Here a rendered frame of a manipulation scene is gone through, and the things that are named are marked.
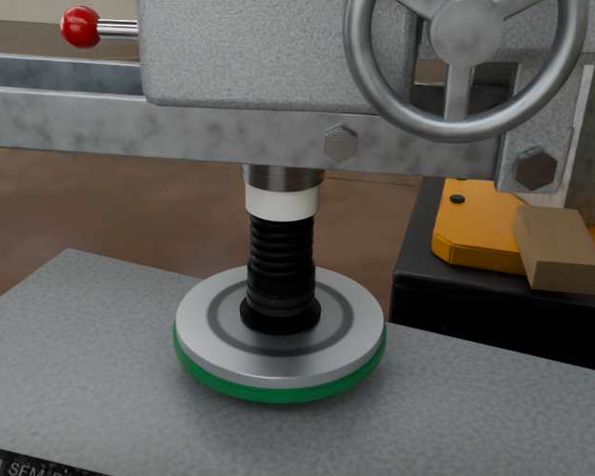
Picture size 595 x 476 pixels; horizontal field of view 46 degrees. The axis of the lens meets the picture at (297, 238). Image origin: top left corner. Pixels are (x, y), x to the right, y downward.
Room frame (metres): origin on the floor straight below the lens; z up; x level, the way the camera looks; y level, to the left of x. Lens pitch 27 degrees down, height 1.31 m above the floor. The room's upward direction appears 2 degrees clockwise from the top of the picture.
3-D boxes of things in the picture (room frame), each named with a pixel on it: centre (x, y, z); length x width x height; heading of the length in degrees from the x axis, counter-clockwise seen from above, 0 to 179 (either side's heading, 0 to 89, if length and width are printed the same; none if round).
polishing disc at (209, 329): (0.61, 0.02, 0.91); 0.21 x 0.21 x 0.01
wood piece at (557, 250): (0.99, -0.41, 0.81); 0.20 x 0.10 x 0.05; 173
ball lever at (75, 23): (0.54, 0.15, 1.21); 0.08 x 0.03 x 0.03; 88
